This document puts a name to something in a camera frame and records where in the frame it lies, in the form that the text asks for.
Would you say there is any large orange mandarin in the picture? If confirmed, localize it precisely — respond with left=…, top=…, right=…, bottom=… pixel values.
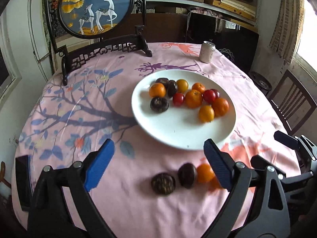
left=212, top=97, right=229, bottom=117

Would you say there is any red plum tomato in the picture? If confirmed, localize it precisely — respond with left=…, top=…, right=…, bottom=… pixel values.
left=203, top=89, right=217, bottom=104

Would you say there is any orange tangerine on cloth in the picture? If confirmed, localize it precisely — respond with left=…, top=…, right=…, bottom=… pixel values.
left=197, top=163, right=215, bottom=184

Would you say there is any yellow-orange citrus on cloth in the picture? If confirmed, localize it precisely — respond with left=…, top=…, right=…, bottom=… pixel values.
left=208, top=176, right=222, bottom=192

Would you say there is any wooden chair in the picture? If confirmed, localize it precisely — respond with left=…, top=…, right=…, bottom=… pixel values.
left=268, top=70, right=316, bottom=136

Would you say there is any yellow kumquat plate front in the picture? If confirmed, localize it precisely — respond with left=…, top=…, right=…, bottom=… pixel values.
left=198, top=105, right=214, bottom=123

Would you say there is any white round plate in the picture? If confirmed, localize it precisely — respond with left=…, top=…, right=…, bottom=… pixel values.
left=131, top=69, right=236, bottom=151

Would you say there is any dark red plum on plate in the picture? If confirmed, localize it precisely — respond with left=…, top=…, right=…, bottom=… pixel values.
left=212, top=89, right=220, bottom=98

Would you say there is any orange mandarin plate centre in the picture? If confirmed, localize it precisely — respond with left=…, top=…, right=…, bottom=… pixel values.
left=185, top=90, right=203, bottom=109

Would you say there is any black smartphone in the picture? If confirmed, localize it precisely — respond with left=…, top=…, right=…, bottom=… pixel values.
left=15, top=155, right=32, bottom=212

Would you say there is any round black stool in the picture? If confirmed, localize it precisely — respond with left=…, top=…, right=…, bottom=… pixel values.
left=248, top=71, right=272, bottom=92

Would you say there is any red cherry tomato on plate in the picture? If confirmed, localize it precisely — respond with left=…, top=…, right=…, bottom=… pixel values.
left=173, top=93, right=185, bottom=107

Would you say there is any small orange tangerine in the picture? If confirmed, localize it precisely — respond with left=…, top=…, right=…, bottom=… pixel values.
left=191, top=83, right=206, bottom=94

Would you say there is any yellow-green citrus fruit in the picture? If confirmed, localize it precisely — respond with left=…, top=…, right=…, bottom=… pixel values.
left=176, top=79, right=189, bottom=93

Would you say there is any orange on plate left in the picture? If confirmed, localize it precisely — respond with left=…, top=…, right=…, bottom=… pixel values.
left=149, top=83, right=166, bottom=98

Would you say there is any dark passion fruit on plate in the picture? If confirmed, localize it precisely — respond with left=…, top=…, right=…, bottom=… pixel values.
left=155, top=77, right=169, bottom=86

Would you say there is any white beverage can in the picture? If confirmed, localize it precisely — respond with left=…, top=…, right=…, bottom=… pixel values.
left=199, top=41, right=215, bottom=63

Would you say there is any round deer painting screen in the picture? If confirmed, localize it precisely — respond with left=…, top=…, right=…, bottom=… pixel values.
left=44, top=0, right=152, bottom=85

